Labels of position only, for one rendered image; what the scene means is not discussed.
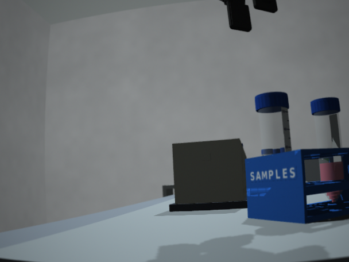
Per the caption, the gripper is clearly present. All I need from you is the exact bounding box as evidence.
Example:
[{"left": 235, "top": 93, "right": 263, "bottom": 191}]
[{"left": 220, "top": 0, "right": 278, "bottom": 32}]

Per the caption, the blue tube rack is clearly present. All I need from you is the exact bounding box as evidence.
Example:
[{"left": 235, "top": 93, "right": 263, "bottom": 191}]
[{"left": 245, "top": 148, "right": 349, "bottom": 224}]

